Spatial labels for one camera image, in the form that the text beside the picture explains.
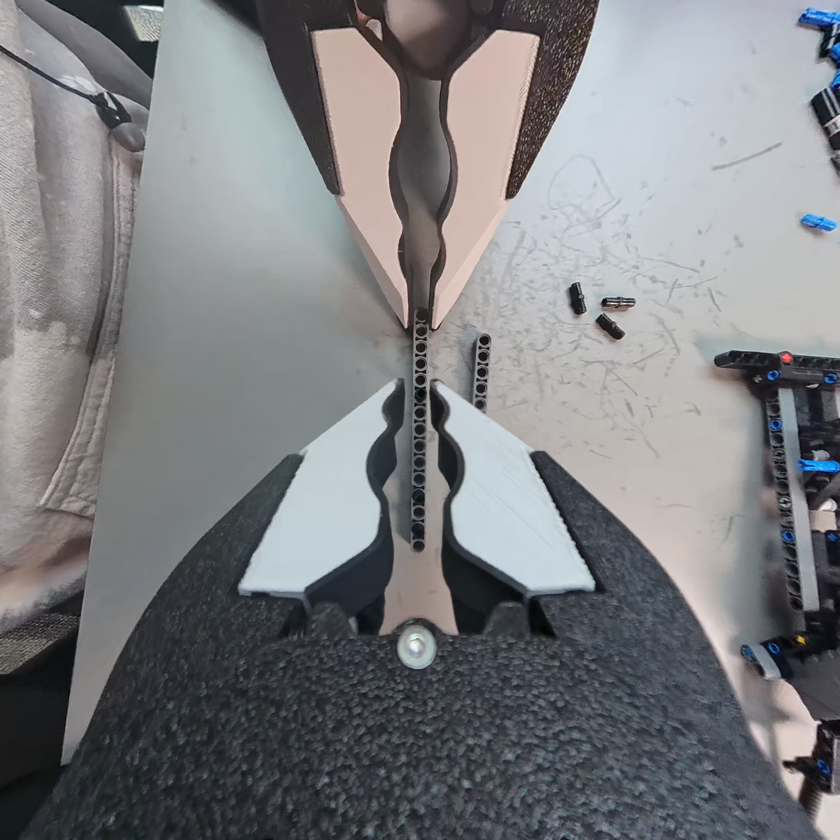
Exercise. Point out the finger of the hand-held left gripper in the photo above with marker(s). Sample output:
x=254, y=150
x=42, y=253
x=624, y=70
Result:
x=358, y=144
x=489, y=144

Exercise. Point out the blue connector pin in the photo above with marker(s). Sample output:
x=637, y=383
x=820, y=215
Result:
x=819, y=222
x=817, y=16

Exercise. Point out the small blue black brick piece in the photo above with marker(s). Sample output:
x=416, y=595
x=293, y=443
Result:
x=830, y=47

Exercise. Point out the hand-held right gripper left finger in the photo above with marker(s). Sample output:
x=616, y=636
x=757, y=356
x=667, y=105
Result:
x=315, y=525

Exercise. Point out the toy truck chassis assembly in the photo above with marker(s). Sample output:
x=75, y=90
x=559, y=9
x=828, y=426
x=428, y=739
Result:
x=791, y=512

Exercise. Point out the black connector pin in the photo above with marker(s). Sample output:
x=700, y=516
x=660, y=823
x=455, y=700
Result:
x=617, y=302
x=578, y=298
x=610, y=326

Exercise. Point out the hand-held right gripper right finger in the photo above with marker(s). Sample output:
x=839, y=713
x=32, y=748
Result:
x=512, y=525

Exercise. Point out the long grey perforated beam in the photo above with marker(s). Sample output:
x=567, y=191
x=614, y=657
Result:
x=476, y=367

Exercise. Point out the long grey beam with pins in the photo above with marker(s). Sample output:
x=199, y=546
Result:
x=420, y=420

